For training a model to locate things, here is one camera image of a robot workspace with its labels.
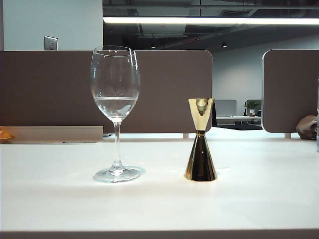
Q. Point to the gold double-cone jigger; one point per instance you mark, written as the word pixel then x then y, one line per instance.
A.
pixel 200 164

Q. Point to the clear wine glass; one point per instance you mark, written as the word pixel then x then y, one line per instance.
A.
pixel 114 74

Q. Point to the grey background desk screen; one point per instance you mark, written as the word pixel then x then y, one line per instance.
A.
pixel 225 108

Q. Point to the white background desk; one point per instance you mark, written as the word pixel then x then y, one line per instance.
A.
pixel 231 120

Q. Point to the small potted green plant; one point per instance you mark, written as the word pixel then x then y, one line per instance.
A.
pixel 252 107

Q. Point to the black ceiling spot lamp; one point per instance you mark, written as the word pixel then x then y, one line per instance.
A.
pixel 224 45

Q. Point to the long ceiling light strip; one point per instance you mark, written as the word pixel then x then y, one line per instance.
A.
pixel 199 20

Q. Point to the grey monitor left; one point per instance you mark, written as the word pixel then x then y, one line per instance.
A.
pixel 49 87

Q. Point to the grey monitor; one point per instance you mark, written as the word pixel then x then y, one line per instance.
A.
pixel 291 87
pixel 49 87

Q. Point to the grey monitor right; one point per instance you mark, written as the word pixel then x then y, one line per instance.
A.
pixel 291 87

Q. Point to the brown crumpled bag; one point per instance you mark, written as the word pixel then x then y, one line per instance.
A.
pixel 306 127

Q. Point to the orange object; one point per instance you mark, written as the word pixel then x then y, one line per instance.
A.
pixel 5 135

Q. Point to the metal wall switch plate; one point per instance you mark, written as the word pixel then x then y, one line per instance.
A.
pixel 51 43

